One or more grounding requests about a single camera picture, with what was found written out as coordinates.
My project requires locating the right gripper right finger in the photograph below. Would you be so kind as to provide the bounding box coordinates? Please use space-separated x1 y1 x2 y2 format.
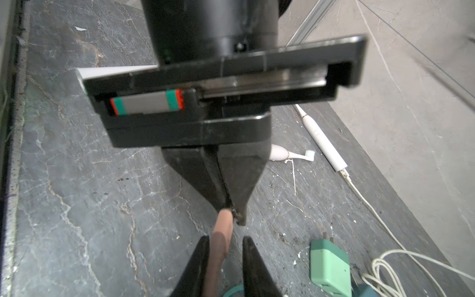
242 236 282 297

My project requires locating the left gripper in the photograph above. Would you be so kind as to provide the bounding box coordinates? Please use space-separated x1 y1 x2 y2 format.
82 35 367 226

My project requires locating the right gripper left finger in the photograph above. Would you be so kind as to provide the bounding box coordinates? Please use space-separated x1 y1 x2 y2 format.
170 236 210 297

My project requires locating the green charger plug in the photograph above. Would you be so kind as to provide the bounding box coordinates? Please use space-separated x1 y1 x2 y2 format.
309 238 352 297

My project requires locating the white charging cable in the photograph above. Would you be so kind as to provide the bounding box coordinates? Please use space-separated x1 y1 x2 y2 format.
339 168 475 297

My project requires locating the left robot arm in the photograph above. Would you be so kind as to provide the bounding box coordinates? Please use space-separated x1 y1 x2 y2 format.
79 1 367 226

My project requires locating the teal charger plug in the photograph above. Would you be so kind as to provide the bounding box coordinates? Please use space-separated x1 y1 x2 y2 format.
352 284 378 297

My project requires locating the teal charging cable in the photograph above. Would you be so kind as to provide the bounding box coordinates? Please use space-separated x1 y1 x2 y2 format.
222 285 246 297

